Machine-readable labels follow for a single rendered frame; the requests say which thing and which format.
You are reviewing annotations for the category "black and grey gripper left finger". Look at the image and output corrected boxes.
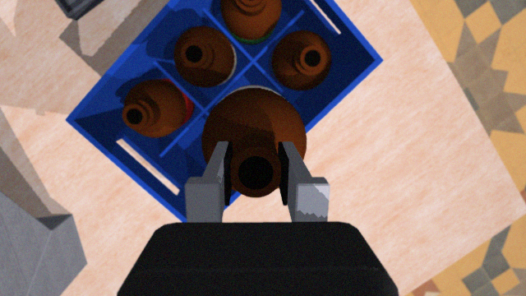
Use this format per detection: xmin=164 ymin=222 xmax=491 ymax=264
xmin=185 ymin=141 xmax=233 ymax=222

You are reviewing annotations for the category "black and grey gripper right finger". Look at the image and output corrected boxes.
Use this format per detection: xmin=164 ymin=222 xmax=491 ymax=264
xmin=278 ymin=141 xmax=330 ymax=222

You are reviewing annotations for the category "brown glass bottle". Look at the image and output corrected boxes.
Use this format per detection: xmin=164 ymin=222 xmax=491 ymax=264
xmin=122 ymin=79 xmax=195 ymax=138
xmin=173 ymin=25 xmax=238 ymax=88
xmin=269 ymin=30 xmax=332 ymax=91
xmin=220 ymin=0 xmax=282 ymax=45
xmin=201 ymin=85 xmax=307 ymax=198

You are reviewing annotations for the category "blue box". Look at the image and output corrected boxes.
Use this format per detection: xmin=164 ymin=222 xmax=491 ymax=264
xmin=93 ymin=0 xmax=383 ymax=201

